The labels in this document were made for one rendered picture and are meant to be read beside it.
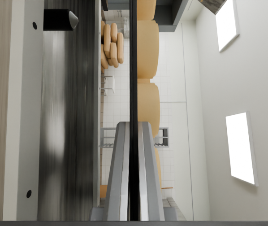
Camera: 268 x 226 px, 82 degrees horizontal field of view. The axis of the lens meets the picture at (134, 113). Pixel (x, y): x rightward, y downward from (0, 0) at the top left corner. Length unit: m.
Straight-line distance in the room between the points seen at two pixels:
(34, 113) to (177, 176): 4.62
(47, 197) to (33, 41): 0.27
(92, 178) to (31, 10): 0.38
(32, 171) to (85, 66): 0.34
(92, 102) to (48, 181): 0.22
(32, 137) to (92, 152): 0.28
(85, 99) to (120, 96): 4.18
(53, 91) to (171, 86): 4.57
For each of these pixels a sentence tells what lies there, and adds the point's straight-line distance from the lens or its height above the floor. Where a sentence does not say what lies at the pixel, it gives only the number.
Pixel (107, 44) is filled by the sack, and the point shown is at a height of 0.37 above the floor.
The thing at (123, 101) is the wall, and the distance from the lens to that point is 4.58.
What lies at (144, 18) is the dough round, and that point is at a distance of 0.18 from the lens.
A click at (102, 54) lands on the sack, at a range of 4.12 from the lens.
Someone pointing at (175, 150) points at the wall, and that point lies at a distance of 4.61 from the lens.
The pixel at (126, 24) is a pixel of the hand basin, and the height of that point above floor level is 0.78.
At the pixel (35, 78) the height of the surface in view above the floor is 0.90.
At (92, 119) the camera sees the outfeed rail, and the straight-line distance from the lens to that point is 0.44.
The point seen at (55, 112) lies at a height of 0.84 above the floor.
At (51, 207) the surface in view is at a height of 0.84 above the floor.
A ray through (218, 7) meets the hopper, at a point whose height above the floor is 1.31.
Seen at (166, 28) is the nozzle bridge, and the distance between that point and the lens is 0.75.
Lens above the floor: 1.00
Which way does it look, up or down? level
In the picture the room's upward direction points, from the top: 90 degrees clockwise
